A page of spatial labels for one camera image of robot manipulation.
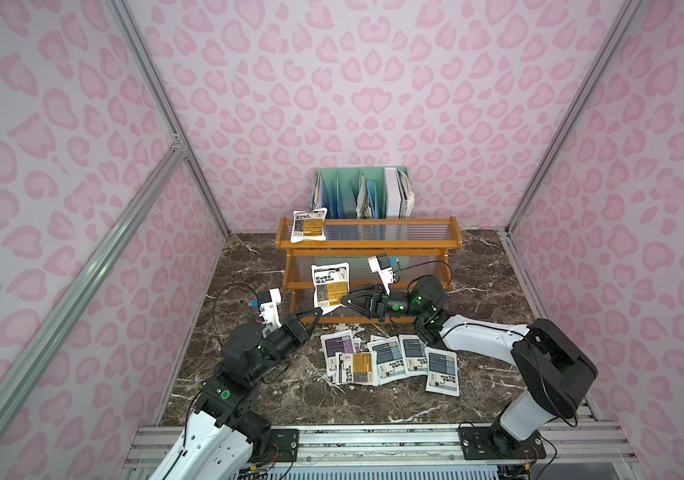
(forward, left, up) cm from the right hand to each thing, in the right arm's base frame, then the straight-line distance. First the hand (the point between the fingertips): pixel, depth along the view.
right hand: (342, 305), depth 68 cm
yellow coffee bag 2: (+4, +3, +2) cm, 5 cm away
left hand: (-2, +4, +1) cm, 5 cm away
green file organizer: (+44, -4, -3) cm, 44 cm away
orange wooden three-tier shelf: (+40, -25, -27) cm, 55 cm away
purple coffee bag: (+2, +3, -24) cm, 25 cm away
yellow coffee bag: (+21, +10, +5) cm, 24 cm away
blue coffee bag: (-3, -12, -25) cm, 28 cm away
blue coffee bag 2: (-1, -19, -25) cm, 32 cm away
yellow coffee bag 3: (-6, -3, -23) cm, 24 cm away
